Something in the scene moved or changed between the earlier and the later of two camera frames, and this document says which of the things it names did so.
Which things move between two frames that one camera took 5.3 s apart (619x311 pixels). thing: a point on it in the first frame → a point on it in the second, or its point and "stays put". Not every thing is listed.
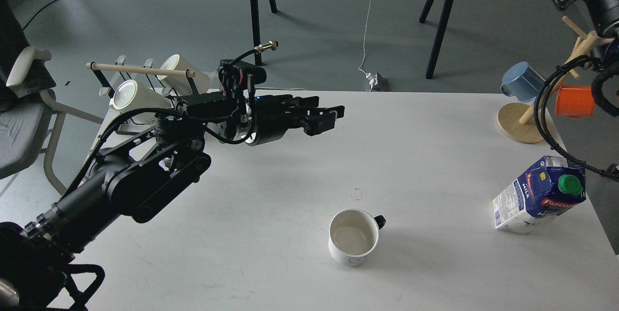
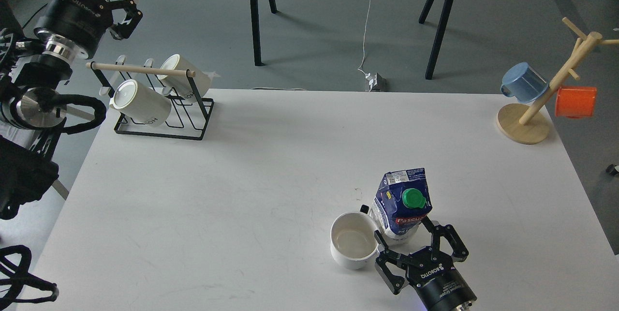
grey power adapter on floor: x=382 y=85 stays put
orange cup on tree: x=574 y=101 stays put
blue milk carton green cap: x=553 y=185 → x=403 y=201
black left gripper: x=274 y=114 → x=80 y=17
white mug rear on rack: x=179 y=85 stays put
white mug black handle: x=353 y=235 stays put
